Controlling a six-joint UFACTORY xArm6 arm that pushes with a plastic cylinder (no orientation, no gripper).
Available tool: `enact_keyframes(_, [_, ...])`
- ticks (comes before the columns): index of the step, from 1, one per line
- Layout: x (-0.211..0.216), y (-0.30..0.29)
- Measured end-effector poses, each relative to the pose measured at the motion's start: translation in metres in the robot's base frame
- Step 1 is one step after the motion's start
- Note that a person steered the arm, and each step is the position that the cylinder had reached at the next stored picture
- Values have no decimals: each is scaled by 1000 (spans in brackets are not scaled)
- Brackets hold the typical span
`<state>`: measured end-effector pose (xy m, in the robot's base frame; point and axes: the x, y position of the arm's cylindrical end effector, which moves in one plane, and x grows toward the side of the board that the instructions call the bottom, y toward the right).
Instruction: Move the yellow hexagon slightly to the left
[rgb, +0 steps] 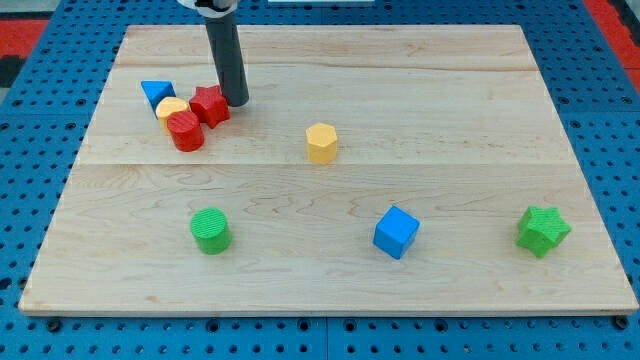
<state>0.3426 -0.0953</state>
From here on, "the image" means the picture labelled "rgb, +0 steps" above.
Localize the blue triangle block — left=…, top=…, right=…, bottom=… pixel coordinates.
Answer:
left=140, top=80, right=176, bottom=112

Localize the blue cube block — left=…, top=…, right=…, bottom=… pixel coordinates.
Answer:
left=372, top=206, right=420, bottom=260

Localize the green cylinder block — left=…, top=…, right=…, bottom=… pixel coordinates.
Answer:
left=190, top=207, right=232, bottom=255

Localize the green star block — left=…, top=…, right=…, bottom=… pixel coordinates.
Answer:
left=515, top=206, right=572, bottom=258

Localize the red cylinder block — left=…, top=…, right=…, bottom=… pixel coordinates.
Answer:
left=167, top=111, right=204, bottom=152

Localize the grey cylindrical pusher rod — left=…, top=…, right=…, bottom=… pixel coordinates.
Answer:
left=205, top=12, right=249, bottom=107

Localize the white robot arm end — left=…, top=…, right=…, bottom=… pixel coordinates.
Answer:
left=177, top=0, right=239, bottom=18

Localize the red star block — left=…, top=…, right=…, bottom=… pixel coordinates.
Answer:
left=189, top=85, right=231, bottom=129

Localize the yellow hexagon block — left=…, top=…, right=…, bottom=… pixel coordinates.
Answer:
left=305, top=123, right=338, bottom=165

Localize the wooden board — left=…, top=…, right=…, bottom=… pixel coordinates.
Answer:
left=19, top=25, right=638, bottom=317

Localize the yellow heart block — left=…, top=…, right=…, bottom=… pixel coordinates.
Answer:
left=155, top=96, right=190, bottom=135

